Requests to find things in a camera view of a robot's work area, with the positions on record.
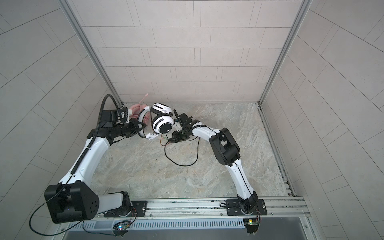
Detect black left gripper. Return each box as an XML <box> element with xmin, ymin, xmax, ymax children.
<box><xmin>112</xmin><ymin>118</ymin><xmax>148</xmax><ymax>138</ymax></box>

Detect pink headphones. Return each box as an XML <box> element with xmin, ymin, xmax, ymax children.
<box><xmin>129</xmin><ymin>94</ymin><xmax>149</xmax><ymax>119</ymax></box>

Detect white black headphones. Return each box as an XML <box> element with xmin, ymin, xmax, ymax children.
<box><xmin>137</xmin><ymin>103</ymin><xmax>175</xmax><ymax>140</ymax></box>

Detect black red braided cable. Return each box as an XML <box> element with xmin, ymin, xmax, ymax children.
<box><xmin>159</xmin><ymin>131</ymin><xmax>201</xmax><ymax>168</ymax></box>

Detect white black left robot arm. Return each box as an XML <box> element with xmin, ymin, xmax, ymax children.
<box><xmin>44</xmin><ymin>107</ymin><xmax>138</xmax><ymax>224</ymax></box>

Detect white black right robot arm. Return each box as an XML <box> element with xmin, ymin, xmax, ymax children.
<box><xmin>170</xmin><ymin>112</ymin><xmax>259</xmax><ymax>215</ymax></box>

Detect left circuit board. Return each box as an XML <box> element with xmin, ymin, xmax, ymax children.
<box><xmin>113</xmin><ymin>221</ymin><xmax>131</xmax><ymax>231</ymax></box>

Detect circuit board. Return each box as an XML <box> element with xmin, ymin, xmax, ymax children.
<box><xmin>243</xmin><ymin>219</ymin><xmax>260</xmax><ymax>234</ymax></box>
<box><xmin>113</xmin><ymin>221</ymin><xmax>131</xmax><ymax>231</ymax></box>

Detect right circuit board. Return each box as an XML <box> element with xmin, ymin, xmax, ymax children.
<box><xmin>243</xmin><ymin>219</ymin><xmax>260</xmax><ymax>234</ymax></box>

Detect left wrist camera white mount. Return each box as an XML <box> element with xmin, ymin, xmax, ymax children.
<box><xmin>120</xmin><ymin>108</ymin><xmax>133</xmax><ymax>124</ymax></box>

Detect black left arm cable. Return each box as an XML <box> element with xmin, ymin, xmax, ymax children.
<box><xmin>28</xmin><ymin>94</ymin><xmax>121</xmax><ymax>237</ymax></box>

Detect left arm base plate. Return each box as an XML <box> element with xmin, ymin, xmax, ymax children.
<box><xmin>103</xmin><ymin>201</ymin><xmax>148</xmax><ymax>218</ymax></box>

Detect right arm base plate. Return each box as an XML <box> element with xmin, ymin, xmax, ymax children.
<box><xmin>220</xmin><ymin>199</ymin><xmax>268</xmax><ymax>216</ymax></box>

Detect aluminium corner post left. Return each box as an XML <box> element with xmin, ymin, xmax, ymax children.
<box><xmin>58</xmin><ymin>0</ymin><xmax>123</xmax><ymax>107</ymax></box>

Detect aluminium corner post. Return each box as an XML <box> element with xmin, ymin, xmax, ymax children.
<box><xmin>259</xmin><ymin>0</ymin><xmax>312</xmax><ymax>106</ymax></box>
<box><xmin>58</xmin><ymin>0</ymin><xmax>123</xmax><ymax>107</ymax></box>

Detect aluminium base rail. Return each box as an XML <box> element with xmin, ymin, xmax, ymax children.
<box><xmin>56</xmin><ymin>196</ymin><xmax>311</xmax><ymax>223</ymax></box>

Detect aluminium corner post right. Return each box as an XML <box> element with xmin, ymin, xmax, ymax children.
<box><xmin>259</xmin><ymin>0</ymin><xmax>312</xmax><ymax>106</ymax></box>

